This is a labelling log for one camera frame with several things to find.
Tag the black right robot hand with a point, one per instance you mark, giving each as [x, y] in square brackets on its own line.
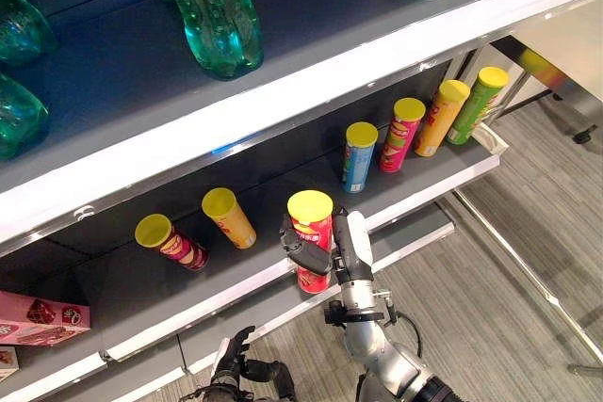
[355, 242]

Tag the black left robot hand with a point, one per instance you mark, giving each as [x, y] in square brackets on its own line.
[231, 364]

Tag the red chips can yellow lid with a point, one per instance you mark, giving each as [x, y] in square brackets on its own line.
[313, 228]

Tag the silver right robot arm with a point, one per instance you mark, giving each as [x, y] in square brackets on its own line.
[377, 350]

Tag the blue chips can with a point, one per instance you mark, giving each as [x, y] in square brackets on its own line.
[359, 157]

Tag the pink chips can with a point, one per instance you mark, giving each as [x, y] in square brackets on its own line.
[400, 138]

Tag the dark red chips can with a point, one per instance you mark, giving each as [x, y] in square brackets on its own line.
[179, 244]

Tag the orange chips can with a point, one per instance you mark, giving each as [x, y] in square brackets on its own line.
[440, 115]

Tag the grey white shelf unit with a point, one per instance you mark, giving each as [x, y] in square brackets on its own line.
[282, 105]

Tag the green chips can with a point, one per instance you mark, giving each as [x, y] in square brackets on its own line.
[476, 105]

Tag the pink snack box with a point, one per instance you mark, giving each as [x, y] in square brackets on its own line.
[42, 319]

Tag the small white snack box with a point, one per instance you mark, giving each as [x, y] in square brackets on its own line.
[8, 363]

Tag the black caster wheel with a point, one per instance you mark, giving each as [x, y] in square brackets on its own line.
[584, 134]

